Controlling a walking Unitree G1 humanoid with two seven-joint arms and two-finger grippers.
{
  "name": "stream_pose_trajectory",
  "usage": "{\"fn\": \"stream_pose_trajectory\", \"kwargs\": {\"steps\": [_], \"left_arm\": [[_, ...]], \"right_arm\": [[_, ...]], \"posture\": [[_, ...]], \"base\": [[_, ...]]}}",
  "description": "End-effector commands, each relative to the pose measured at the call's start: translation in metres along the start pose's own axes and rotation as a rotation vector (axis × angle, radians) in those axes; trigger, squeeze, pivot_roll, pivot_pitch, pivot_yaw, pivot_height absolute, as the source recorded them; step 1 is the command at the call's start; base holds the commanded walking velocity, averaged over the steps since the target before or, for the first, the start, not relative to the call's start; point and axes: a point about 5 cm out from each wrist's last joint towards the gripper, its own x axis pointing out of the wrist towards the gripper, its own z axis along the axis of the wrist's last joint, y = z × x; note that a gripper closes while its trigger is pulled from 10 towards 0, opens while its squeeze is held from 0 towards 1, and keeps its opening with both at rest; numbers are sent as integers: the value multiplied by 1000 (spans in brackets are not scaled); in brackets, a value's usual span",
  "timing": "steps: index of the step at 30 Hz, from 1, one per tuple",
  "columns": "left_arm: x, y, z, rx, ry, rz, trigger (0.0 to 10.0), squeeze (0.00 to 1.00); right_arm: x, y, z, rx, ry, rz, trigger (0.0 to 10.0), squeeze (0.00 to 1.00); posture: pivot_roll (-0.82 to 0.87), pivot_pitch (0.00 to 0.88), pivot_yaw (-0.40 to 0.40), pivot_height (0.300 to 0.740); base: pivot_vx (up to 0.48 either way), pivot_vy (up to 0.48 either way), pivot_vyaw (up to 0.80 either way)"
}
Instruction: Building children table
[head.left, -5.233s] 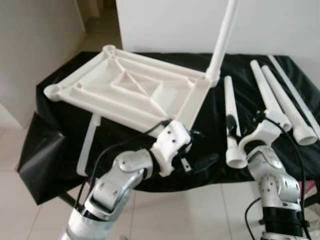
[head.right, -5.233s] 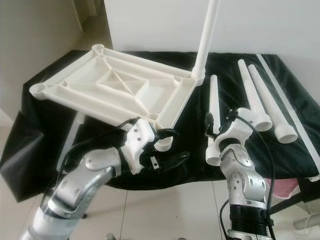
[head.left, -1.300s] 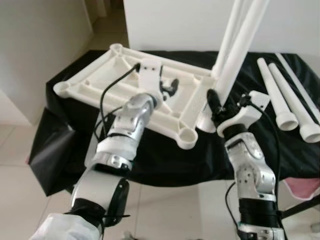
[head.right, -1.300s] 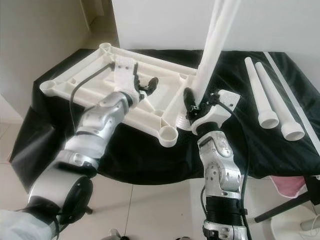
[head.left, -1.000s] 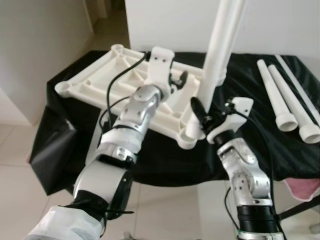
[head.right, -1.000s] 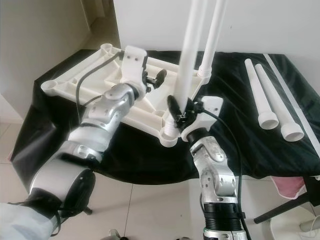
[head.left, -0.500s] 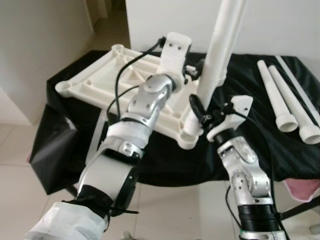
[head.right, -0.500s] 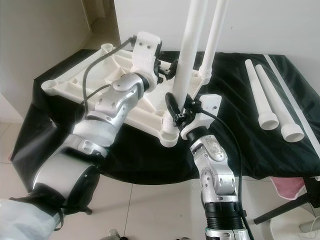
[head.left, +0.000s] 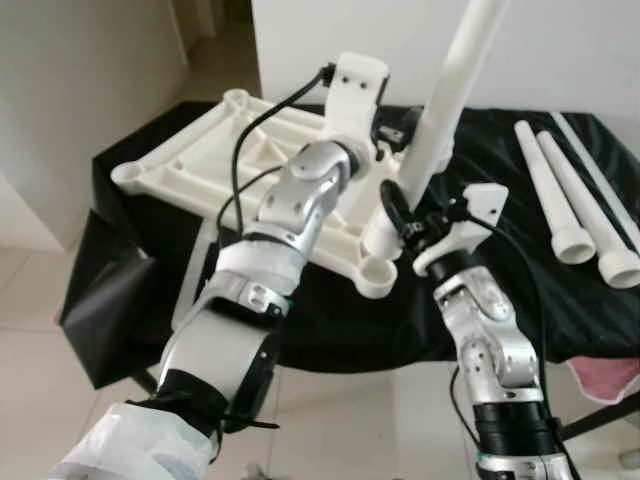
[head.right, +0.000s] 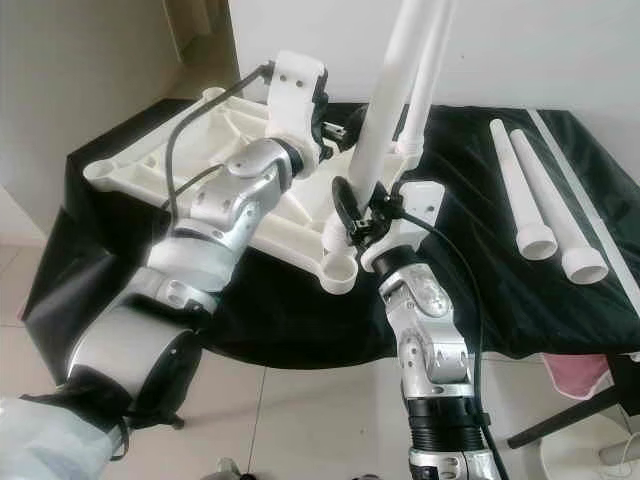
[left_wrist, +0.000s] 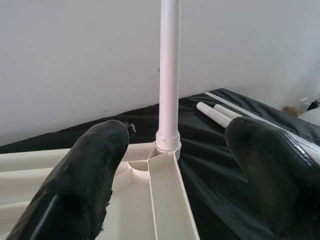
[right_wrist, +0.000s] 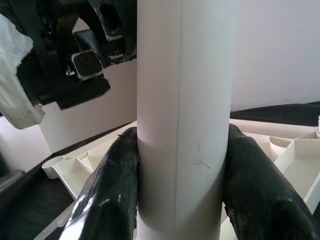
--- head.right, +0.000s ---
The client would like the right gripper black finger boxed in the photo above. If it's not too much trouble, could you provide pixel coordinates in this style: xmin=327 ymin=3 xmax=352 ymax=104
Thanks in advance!
xmin=334 ymin=178 xmax=363 ymax=241

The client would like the black metal stand leg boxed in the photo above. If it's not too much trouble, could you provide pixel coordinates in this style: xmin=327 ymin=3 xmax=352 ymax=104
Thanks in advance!
xmin=508 ymin=385 xmax=640 ymax=449

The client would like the pink cloth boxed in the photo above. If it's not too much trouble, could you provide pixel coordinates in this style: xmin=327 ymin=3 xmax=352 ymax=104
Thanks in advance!
xmin=542 ymin=352 xmax=616 ymax=401

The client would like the white round stand base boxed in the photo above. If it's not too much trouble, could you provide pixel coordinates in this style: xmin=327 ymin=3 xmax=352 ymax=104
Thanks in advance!
xmin=540 ymin=430 xmax=640 ymax=480

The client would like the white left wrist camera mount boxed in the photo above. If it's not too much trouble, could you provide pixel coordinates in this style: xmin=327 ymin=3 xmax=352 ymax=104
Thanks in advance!
xmin=265 ymin=50 xmax=331 ymax=151

